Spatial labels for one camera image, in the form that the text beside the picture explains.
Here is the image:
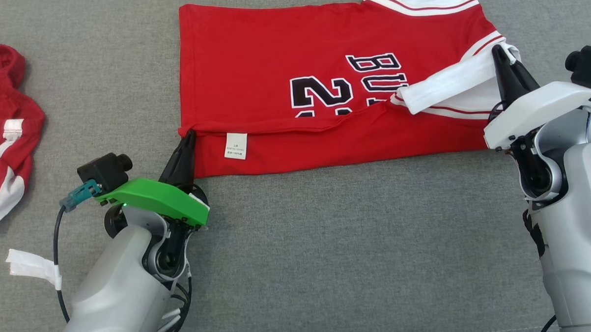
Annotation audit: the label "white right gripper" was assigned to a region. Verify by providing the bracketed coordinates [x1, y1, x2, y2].
[483, 43, 591, 153]

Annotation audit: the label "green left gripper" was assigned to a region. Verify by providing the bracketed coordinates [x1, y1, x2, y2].
[97, 126, 213, 227]

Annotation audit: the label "red white basketball jersey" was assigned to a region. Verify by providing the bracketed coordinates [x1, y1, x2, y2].
[172, 0, 525, 190]

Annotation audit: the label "red shorts with white trim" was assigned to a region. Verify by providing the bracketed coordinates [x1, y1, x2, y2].
[0, 44, 49, 237]

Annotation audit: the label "white tape flag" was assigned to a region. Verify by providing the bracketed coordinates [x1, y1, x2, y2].
[5, 249, 63, 291]

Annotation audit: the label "teal left cable connector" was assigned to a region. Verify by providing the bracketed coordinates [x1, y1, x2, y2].
[59, 179, 102, 214]

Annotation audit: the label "thin black left camera cable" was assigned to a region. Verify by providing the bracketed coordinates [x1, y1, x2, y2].
[50, 206, 76, 324]

